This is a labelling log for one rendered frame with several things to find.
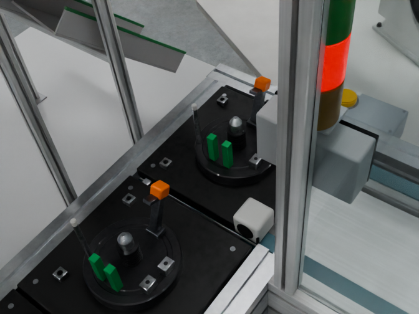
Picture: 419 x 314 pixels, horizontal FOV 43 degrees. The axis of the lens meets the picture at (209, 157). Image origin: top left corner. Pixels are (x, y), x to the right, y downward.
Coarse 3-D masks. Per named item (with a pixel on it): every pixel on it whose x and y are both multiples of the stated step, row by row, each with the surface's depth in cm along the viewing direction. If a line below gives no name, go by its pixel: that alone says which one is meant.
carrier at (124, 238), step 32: (128, 192) 85; (96, 224) 82; (128, 224) 79; (192, 224) 80; (64, 256) 78; (96, 256) 70; (128, 256) 72; (160, 256) 75; (192, 256) 77; (224, 256) 76; (32, 288) 75; (64, 288) 75; (96, 288) 72; (128, 288) 72; (160, 288) 71; (192, 288) 73
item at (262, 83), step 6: (258, 78) 85; (264, 78) 85; (258, 84) 85; (264, 84) 84; (270, 84) 86; (252, 90) 84; (258, 90) 84; (264, 90) 85; (258, 96) 86; (264, 96) 86; (258, 102) 87; (252, 108) 88; (258, 108) 87; (252, 114) 88; (252, 120) 89
